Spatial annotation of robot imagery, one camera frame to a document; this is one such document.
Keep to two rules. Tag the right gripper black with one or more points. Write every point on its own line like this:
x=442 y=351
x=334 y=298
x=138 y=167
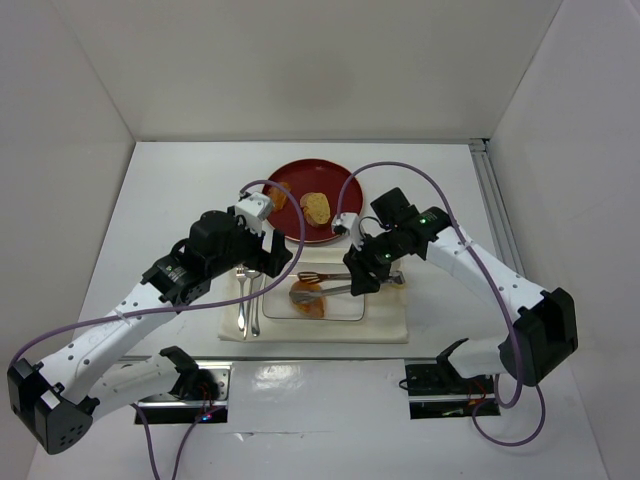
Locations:
x=362 y=270

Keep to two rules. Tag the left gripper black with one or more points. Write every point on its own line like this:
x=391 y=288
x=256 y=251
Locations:
x=273 y=252

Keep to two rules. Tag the metal tongs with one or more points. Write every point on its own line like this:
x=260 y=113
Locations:
x=331 y=284

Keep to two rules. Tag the round orange bread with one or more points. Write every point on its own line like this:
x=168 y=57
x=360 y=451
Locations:
x=307 y=302

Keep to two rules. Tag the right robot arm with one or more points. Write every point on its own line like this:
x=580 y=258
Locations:
x=541 y=324

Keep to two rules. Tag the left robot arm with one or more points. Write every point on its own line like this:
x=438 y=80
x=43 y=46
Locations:
x=59 y=397

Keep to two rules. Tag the brown bread piece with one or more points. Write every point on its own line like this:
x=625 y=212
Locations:
x=278 y=196

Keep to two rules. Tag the sliced bread piece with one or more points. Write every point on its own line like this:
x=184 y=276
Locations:
x=316 y=208

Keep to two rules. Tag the silver spoon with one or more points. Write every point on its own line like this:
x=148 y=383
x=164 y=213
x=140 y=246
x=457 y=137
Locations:
x=255 y=282

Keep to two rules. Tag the silver fork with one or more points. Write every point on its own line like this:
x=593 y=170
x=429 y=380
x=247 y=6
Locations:
x=242 y=321

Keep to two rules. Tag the cream cup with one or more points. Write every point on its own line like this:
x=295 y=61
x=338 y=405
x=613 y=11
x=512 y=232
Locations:
x=396 y=279

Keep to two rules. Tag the clear rectangular glass tray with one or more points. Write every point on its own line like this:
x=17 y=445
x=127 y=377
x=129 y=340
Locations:
x=276 y=304

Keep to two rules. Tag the cream cloth napkin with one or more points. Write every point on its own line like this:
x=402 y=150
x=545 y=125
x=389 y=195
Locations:
x=384 y=320

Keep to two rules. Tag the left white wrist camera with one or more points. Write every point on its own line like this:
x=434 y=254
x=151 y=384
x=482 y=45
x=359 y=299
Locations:
x=252 y=209

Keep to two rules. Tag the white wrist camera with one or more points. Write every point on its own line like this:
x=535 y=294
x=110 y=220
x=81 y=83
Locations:
x=348 y=224
x=252 y=209

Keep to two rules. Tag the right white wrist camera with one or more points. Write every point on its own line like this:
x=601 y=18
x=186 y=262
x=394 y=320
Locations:
x=348 y=224

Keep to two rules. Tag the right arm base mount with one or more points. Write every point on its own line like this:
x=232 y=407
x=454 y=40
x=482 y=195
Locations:
x=434 y=393

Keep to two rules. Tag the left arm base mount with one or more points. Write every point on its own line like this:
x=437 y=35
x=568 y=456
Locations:
x=207 y=400

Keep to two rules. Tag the aluminium frame rail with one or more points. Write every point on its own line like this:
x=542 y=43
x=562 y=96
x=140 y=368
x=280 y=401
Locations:
x=500 y=225

